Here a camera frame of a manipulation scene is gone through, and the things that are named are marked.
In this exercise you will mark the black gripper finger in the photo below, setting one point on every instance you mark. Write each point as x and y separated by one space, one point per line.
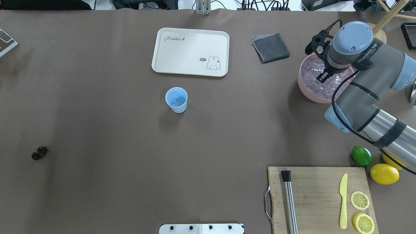
323 77

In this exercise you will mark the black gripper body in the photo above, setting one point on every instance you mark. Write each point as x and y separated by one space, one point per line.
328 70

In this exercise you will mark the dark cherries pair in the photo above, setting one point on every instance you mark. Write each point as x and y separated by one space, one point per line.
40 151

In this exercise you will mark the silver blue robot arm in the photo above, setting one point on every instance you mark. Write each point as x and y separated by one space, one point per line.
378 67

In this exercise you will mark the pile of clear ice cubes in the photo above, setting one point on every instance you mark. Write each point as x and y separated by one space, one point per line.
312 78

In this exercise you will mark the ice cube in cup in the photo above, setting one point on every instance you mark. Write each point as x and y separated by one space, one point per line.
178 102

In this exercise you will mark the light blue plastic cup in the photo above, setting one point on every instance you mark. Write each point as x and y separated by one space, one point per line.
177 98

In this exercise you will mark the pink bowl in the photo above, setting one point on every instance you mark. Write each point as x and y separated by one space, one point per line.
308 91

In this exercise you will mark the grey folded cloth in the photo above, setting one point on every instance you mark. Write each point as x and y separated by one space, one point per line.
270 47

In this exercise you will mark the wooden glass drying stand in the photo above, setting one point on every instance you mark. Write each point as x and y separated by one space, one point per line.
377 31

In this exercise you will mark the green lime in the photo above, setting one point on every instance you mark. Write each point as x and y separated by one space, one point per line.
361 155

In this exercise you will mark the steel muddler black tip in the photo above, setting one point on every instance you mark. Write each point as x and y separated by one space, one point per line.
290 204

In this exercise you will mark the yellow lemon outer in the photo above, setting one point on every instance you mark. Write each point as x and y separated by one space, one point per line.
392 161

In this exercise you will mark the yellow plastic knife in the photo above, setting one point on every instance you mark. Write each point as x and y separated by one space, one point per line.
343 194

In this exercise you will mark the yellow lemon near board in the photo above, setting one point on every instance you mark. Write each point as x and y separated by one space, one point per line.
384 174

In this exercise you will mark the wooden cutting board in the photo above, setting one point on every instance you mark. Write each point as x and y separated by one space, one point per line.
316 198

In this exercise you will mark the lower lemon slice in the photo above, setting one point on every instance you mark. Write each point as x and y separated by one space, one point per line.
360 200

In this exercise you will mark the lemon slice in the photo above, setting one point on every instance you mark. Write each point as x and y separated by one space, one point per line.
363 223
360 200

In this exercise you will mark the cream rabbit tray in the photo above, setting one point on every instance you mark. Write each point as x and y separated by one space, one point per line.
191 52

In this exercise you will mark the upper lemon slice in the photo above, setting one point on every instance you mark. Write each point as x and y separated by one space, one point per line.
363 223

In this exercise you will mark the white bottle rack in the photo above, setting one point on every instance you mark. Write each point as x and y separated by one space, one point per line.
7 43

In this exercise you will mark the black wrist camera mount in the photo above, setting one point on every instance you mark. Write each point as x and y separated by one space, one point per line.
318 43

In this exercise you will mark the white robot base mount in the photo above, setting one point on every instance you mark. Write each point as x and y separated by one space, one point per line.
210 228

